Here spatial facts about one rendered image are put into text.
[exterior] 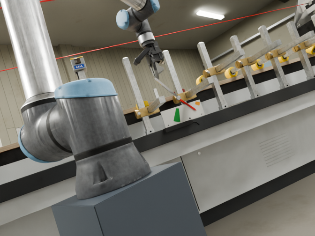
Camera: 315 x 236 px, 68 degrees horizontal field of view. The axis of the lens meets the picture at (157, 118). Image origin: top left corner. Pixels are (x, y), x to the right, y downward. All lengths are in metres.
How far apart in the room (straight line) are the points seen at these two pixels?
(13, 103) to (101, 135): 4.70
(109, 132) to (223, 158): 1.26
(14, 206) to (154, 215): 0.95
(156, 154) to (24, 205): 0.70
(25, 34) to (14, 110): 4.39
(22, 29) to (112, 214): 0.59
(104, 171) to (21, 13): 0.54
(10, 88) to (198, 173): 4.34
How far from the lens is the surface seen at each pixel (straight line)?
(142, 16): 1.26
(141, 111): 1.31
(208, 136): 1.45
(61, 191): 1.32
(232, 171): 1.75
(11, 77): 5.40
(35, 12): 0.86
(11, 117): 5.12
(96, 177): 0.54
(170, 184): 0.57
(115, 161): 0.54
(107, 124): 0.55
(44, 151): 0.71
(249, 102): 1.58
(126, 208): 0.49
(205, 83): 1.17
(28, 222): 1.59
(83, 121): 0.55
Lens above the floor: 0.68
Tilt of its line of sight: 4 degrees up
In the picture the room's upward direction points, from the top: 19 degrees counter-clockwise
